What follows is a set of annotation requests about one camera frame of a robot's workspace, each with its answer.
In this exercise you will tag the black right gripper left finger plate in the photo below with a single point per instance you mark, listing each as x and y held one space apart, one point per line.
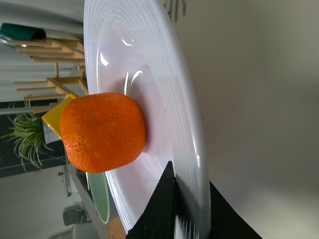
158 219

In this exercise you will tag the black right gripper right finger behind plate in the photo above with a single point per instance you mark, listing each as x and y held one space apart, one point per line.
225 222

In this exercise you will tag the orange fruit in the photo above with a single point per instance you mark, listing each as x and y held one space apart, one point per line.
102 132

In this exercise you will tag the white ridged plate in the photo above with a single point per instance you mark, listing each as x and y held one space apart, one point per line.
131 48

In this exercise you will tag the light green bowl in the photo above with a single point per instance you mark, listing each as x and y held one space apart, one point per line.
99 190

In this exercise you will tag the yellow mug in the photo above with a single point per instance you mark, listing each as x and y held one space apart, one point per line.
53 116

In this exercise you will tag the green potted plant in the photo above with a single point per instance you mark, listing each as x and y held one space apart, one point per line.
28 137

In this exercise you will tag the beige bear tray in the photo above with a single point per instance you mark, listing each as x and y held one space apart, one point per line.
254 65

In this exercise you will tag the wooden dish rack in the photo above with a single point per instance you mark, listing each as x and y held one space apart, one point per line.
63 69

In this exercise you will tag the dark green mug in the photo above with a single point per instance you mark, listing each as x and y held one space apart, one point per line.
9 31

